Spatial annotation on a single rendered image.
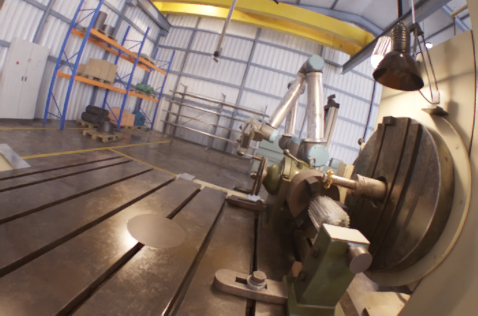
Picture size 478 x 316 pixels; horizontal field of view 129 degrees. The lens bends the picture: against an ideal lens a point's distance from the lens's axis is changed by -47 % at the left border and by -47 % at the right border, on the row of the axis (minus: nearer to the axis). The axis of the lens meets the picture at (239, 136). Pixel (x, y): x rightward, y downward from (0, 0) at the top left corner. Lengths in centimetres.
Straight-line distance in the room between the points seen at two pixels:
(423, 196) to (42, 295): 89
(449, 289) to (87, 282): 84
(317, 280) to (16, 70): 651
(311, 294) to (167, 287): 32
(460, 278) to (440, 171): 29
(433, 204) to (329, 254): 31
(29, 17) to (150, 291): 705
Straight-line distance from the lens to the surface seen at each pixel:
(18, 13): 703
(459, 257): 67
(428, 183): 65
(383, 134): 89
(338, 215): 58
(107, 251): 59
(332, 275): 52
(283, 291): 57
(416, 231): 65
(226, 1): 875
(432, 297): 72
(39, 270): 54
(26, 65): 654
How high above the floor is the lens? 138
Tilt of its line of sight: 3 degrees down
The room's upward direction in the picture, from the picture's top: 16 degrees clockwise
